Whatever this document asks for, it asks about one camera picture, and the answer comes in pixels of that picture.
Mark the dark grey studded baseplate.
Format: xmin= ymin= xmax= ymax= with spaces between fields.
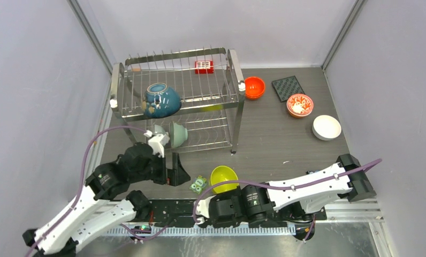
xmin=271 ymin=75 xmax=305 ymax=102

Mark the red white toy block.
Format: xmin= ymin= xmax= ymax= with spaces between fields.
xmin=194 ymin=61 xmax=215 ymax=74

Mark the orange plastic bowl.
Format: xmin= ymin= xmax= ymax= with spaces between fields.
xmin=245 ymin=77 xmax=265 ymax=95
xmin=245 ymin=94 xmax=263 ymax=100

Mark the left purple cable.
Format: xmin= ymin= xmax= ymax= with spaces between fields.
xmin=24 ymin=125 xmax=169 ymax=257

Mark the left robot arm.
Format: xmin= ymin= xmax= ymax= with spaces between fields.
xmin=22 ymin=142 xmax=191 ymax=256

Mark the plain white bowl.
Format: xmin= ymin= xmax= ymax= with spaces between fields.
xmin=312 ymin=115 xmax=342 ymax=141

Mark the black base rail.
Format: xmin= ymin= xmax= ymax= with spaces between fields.
xmin=131 ymin=199 xmax=326 ymax=228

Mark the blue owl puzzle piece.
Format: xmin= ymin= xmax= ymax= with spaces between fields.
xmin=306 ymin=170 xmax=319 ymax=175

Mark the white bowl red pattern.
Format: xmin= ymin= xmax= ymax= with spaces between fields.
xmin=286 ymin=94 xmax=314 ymax=114

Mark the pale green ceramic bowl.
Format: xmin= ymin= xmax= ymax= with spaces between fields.
xmin=169 ymin=122 xmax=188 ymax=148

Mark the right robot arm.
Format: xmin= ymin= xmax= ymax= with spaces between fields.
xmin=192 ymin=154 xmax=382 ymax=228

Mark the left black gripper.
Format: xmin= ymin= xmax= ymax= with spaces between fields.
xmin=132 ymin=150 xmax=191 ymax=185

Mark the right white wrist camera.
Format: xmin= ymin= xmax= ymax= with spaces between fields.
xmin=195 ymin=205 xmax=210 ymax=225

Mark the dark blue ceramic bowl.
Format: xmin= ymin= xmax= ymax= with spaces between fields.
xmin=141 ymin=82 xmax=182 ymax=118

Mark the white plate in rack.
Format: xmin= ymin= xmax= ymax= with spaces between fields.
xmin=154 ymin=124 xmax=167 ymax=136

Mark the yellow bowl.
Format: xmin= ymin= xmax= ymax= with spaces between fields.
xmin=209 ymin=165 xmax=239 ymax=194

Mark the metal two-tier dish rack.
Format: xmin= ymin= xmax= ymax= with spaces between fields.
xmin=110 ymin=48 xmax=245 ymax=154

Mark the green owl puzzle piece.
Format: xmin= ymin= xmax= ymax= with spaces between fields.
xmin=190 ymin=176 xmax=207 ymax=194

